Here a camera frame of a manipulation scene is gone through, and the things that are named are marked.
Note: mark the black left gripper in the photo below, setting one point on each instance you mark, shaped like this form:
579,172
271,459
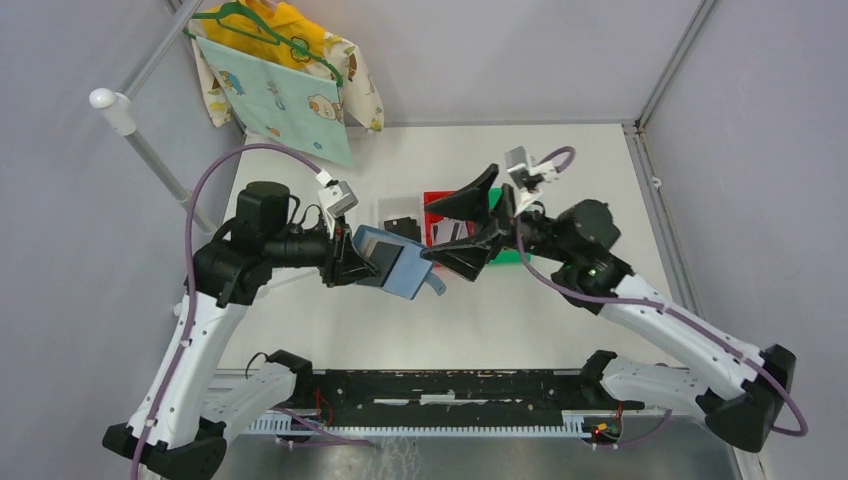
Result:
343,263

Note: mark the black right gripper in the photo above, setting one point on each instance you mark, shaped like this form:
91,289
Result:
469,255

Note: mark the blue leather card holder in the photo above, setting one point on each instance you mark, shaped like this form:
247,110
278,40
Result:
399,259

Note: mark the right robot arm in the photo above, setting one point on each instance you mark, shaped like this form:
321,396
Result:
736,389

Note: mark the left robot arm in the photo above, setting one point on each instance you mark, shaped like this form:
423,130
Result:
178,432

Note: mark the white magnetic stripe cards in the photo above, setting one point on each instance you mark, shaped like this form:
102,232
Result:
448,230

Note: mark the black VIP cards stack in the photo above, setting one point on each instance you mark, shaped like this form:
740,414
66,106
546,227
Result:
405,225

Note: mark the red plastic bin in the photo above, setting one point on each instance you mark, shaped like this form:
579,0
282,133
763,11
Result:
430,218

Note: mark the green plastic bin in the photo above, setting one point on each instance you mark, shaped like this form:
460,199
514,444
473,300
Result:
508,254

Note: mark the white plastic bin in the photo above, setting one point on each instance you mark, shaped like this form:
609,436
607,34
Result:
403,204

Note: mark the mint cartoon cloth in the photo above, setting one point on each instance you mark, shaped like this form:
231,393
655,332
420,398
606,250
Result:
296,109

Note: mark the yellow patterned child shirt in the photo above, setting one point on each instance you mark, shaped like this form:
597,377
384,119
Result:
359,95

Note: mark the green clothes hanger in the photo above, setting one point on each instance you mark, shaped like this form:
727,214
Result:
280,35

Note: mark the white clothes rack stand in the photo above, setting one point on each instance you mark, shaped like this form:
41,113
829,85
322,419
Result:
114,108

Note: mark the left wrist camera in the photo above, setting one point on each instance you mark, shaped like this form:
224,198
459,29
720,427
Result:
336,199

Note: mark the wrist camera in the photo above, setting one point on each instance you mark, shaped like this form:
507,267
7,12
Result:
527,177
336,199

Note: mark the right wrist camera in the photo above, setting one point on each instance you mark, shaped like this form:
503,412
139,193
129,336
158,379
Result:
527,177

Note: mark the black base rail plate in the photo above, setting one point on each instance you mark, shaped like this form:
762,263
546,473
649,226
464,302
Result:
451,398

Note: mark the white toothed cable duct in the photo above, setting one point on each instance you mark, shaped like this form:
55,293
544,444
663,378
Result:
283,425

